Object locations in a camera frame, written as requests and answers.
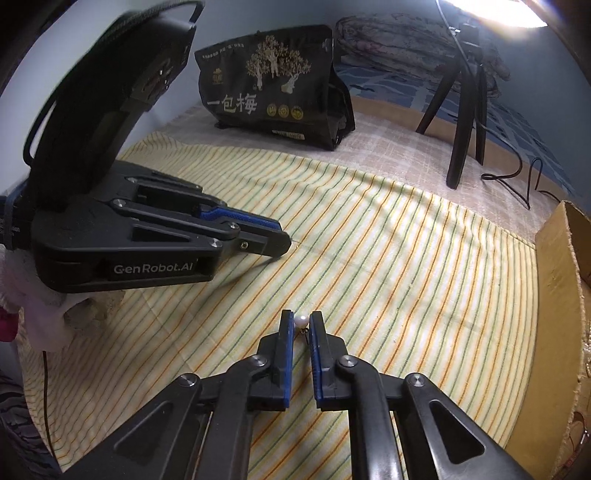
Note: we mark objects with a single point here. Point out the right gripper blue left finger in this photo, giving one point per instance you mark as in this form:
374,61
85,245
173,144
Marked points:
199,428

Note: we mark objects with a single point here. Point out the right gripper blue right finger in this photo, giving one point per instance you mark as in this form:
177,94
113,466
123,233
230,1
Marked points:
401,428

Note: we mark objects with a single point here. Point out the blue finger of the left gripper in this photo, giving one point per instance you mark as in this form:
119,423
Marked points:
249,219
271,244

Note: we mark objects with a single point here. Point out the pearl earring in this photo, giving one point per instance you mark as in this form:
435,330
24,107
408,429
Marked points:
302,325

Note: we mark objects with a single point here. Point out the person's hand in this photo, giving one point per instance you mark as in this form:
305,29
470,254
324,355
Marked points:
50,318

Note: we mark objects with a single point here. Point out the yellow striped cloth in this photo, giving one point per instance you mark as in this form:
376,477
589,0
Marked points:
412,282

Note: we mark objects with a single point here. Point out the cardboard box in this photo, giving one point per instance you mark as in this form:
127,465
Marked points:
553,427

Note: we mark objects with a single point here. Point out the black snack bag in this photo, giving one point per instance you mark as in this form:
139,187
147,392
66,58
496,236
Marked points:
282,82

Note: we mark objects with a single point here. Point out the plaid beige blanket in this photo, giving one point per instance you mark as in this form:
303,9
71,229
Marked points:
380,146

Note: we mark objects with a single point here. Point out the folded floral quilt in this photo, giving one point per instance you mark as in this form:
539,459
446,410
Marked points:
400,43

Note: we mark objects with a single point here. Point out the black mini tripod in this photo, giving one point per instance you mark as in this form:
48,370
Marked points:
467,67

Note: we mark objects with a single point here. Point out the white ring light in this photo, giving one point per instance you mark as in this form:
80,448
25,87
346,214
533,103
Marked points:
506,13

